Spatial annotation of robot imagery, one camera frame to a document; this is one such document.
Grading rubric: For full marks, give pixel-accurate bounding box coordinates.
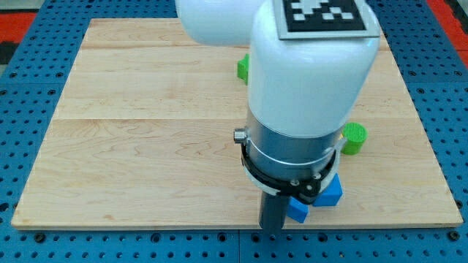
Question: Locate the blue triangle block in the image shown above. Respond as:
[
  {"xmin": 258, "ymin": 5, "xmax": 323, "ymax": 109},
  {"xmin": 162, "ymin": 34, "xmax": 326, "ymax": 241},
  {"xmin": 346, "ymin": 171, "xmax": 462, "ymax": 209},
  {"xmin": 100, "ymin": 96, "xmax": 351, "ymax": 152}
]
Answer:
[{"xmin": 287, "ymin": 197, "xmax": 309, "ymax": 224}]

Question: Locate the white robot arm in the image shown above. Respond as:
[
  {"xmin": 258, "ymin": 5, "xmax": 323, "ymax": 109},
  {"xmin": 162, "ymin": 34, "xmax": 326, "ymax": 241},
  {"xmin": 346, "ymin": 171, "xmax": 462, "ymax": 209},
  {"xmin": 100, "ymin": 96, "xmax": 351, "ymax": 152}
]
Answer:
[{"xmin": 175, "ymin": 0, "xmax": 380, "ymax": 180}]

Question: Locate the green block behind arm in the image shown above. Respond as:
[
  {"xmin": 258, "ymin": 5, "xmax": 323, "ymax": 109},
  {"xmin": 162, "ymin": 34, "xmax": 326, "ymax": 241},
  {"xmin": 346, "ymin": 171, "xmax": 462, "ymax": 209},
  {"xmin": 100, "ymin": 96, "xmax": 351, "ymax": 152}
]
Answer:
[{"xmin": 237, "ymin": 53, "xmax": 249, "ymax": 85}]

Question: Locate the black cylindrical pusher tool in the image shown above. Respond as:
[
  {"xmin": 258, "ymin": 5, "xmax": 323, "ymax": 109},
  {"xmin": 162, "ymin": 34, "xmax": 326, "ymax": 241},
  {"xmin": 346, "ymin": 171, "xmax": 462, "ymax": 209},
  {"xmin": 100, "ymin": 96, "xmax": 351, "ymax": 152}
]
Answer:
[{"xmin": 259, "ymin": 192, "xmax": 290, "ymax": 235}]

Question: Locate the wooden board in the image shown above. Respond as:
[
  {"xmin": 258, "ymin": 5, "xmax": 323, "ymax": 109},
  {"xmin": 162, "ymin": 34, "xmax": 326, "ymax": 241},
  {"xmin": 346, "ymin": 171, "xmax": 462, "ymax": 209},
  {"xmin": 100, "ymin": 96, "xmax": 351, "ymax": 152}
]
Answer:
[{"xmin": 11, "ymin": 19, "xmax": 464, "ymax": 231}]

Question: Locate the blue cube block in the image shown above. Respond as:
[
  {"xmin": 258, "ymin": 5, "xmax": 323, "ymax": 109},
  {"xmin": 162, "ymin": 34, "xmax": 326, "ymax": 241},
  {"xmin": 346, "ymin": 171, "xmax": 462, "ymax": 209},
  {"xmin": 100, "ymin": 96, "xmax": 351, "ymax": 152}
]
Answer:
[{"xmin": 312, "ymin": 173, "xmax": 344, "ymax": 207}]

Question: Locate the green cylinder block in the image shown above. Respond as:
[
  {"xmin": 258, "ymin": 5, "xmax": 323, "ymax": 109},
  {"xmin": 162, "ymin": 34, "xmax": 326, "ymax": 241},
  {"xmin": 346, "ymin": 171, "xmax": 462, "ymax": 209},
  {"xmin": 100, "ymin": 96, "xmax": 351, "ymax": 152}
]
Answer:
[{"xmin": 341, "ymin": 122, "xmax": 368, "ymax": 155}]

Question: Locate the black white fiducial marker tag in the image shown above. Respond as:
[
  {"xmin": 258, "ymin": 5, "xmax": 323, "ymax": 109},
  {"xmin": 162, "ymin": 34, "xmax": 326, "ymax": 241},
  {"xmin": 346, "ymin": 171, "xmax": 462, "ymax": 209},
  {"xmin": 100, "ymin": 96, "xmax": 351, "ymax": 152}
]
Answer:
[{"xmin": 273, "ymin": 0, "xmax": 380, "ymax": 40}]

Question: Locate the black clamp ring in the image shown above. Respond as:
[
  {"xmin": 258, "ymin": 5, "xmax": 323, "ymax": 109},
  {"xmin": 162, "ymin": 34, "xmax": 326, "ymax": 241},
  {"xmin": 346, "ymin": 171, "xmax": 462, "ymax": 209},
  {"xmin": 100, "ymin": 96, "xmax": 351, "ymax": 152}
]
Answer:
[{"xmin": 240, "ymin": 143, "xmax": 338, "ymax": 205}]

